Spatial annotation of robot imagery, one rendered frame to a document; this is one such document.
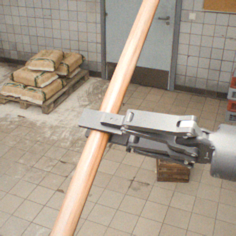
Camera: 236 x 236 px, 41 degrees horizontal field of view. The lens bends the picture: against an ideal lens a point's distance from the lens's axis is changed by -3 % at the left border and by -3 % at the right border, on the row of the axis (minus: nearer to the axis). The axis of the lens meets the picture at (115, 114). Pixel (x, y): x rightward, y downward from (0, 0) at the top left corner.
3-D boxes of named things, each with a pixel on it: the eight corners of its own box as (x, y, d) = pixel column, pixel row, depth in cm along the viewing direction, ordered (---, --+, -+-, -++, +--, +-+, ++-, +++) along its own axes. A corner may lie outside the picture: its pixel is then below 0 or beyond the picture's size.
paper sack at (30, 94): (42, 107, 400) (40, 95, 391) (19, 101, 413) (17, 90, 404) (68, 86, 447) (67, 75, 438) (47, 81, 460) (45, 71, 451)
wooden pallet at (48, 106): (48, 115, 408) (47, 105, 401) (-1, 104, 434) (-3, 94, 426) (89, 78, 504) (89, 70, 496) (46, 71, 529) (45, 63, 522)
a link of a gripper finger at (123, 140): (131, 127, 50) (132, 129, 51) (90, 119, 52) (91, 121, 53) (125, 144, 49) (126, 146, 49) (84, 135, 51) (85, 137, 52)
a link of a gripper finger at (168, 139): (196, 158, 44) (198, 154, 42) (118, 136, 46) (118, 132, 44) (202, 133, 45) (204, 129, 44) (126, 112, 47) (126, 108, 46)
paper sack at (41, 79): (59, 80, 430) (58, 69, 421) (41, 91, 401) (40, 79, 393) (26, 73, 456) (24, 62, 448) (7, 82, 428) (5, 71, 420)
